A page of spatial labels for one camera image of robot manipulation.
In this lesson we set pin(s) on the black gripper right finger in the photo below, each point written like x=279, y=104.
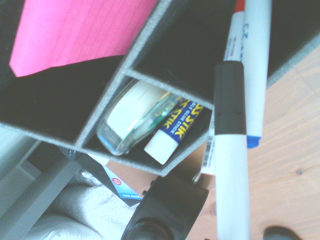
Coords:
x=281, y=234

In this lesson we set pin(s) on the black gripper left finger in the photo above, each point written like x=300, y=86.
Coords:
x=170, y=207

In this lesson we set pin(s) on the white marker with black cap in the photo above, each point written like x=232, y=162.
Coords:
x=231, y=150

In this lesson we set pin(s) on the white marker with blue cap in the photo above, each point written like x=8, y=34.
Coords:
x=257, y=75

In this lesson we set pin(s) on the white marker with red cap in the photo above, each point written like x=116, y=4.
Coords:
x=233, y=32

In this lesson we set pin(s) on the white barcode label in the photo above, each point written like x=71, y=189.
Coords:
x=208, y=155

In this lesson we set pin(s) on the blue yellow glue stick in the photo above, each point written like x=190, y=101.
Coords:
x=175, y=127

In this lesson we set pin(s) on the white bubble wrap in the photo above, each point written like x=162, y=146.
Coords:
x=85, y=212

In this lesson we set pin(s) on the clear tape dispenser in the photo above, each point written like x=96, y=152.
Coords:
x=127, y=120

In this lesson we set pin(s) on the grey metal table leg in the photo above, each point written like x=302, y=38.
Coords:
x=42, y=197

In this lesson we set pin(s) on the grey felt organizer tray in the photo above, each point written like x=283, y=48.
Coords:
x=175, y=45

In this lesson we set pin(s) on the pink lined notepad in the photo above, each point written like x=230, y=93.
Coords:
x=75, y=32

